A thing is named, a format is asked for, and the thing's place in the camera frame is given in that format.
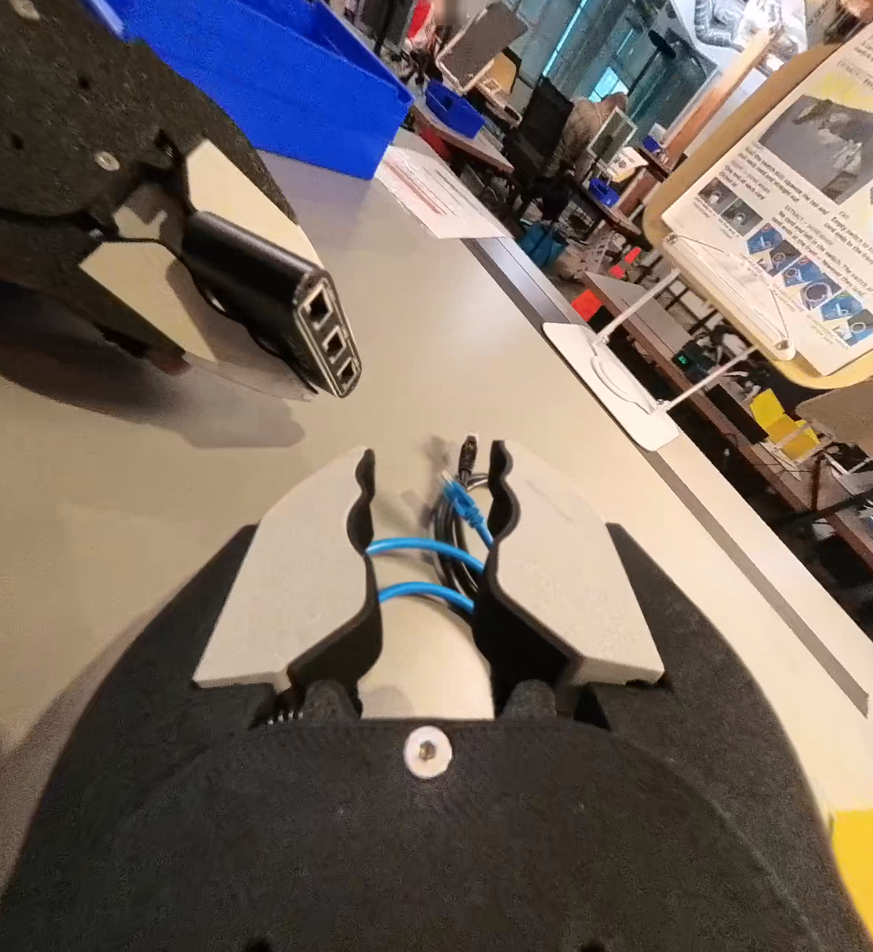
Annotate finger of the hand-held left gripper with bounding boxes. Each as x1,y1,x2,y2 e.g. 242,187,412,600
78,184,320,403
182,136,327,272

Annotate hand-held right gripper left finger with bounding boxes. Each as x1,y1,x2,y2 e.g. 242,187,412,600
191,446,384,702

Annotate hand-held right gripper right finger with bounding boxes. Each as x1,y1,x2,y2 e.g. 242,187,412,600
472,439,668,694

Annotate black ethernet switch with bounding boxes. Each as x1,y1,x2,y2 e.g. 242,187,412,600
179,210,363,399

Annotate blue plastic bin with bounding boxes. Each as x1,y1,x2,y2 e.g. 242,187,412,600
83,0,416,181

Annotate blue ethernet cable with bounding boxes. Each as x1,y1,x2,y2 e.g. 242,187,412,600
365,470,497,614

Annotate black ethernet cable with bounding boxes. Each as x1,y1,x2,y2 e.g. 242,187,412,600
429,435,491,596

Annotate laminated paper sheet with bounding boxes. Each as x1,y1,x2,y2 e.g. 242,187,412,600
375,145,513,240

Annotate white document stand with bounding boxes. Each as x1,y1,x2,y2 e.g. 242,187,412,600
542,0,873,452

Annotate small blue bin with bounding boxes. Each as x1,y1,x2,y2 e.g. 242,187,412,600
425,78,487,140

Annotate black digital timer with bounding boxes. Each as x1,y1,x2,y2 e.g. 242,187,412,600
670,341,714,382

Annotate small yellow bin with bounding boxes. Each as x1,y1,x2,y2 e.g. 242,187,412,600
749,389,821,461

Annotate teal bag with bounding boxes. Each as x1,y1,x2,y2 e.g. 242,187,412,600
518,223,567,269

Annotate black office chair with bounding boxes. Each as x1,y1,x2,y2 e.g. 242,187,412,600
503,76,577,220

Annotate beige board stand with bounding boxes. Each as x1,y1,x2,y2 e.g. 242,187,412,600
797,378,873,477

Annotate printed instruction sheet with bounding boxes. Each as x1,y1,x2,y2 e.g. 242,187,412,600
663,0,873,376

